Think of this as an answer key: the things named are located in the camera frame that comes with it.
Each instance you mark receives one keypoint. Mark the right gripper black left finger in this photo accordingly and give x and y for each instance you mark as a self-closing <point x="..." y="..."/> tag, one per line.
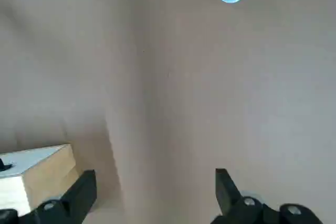
<point x="78" y="197"/>

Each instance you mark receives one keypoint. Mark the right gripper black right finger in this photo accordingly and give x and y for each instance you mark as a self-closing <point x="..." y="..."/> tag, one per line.
<point x="228" y="197"/>

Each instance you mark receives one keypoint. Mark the wooden cabinet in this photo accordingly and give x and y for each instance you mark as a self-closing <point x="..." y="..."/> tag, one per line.
<point x="50" y="174"/>

